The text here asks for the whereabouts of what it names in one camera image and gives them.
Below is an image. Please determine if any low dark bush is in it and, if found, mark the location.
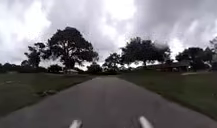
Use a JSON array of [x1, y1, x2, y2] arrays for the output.
[[86, 63, 104, 75]]

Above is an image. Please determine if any grey asphalt road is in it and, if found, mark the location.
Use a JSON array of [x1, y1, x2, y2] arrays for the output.
[[0, 75, 217, 128]]

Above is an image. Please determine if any broad dark tree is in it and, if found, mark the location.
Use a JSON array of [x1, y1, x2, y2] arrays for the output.
[[120, 36, 172, 69]]

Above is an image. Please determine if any large dark oak tree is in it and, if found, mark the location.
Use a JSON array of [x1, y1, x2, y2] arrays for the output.
[[41, 26, 100, 72]]

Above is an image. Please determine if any low dark building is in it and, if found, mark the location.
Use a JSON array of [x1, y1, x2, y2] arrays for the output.
[[152, 60, 192, 73]]

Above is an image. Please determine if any robot's own part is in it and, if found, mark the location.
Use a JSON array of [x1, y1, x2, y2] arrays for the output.
[[68, 119, 83, 128], [138, 115, 154, 128]]

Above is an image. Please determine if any small dark tree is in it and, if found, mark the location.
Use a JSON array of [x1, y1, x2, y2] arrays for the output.
[[23, 42, 47, 70]]

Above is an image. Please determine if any grass field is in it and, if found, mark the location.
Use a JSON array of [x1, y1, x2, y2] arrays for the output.
[[117, 70, 217, 123]]

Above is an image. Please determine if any grass verge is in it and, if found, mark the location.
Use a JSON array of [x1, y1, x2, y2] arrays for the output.
[[0, 71, 95, 118]]

